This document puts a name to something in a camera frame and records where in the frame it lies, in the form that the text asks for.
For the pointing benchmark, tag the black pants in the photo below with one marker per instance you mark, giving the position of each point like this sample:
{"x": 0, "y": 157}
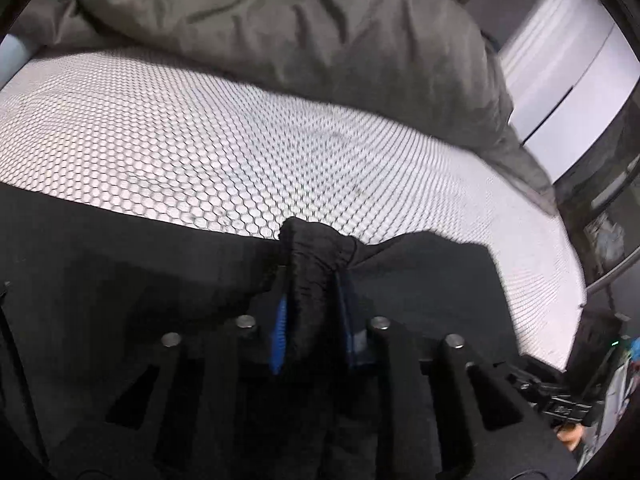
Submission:
{"x": 125, "y": 270}

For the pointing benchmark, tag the white wardrobe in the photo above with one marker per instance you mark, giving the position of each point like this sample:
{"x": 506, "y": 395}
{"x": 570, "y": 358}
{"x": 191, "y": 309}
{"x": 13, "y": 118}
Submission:
{"x": 560, "y": 50}

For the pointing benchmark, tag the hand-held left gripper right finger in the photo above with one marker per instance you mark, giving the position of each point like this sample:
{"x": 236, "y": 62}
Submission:
{"x": 346, "y": 330}

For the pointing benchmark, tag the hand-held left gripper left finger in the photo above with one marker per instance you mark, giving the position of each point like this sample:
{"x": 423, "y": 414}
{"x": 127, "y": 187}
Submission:
{"x": 278, "y": 340}

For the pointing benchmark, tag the person's right hand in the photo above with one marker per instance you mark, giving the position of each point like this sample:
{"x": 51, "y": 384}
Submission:
{"x": 570, "y": 436}

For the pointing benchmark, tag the light blue pillow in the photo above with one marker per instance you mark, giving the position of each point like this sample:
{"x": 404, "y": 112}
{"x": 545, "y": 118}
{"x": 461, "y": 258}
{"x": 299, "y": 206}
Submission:
{"x": 12, "y": 57}

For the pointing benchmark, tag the honeycomb patterned mattress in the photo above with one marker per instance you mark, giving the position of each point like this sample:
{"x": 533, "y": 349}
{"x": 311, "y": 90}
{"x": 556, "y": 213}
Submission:
{"x": 210, "y": 140}

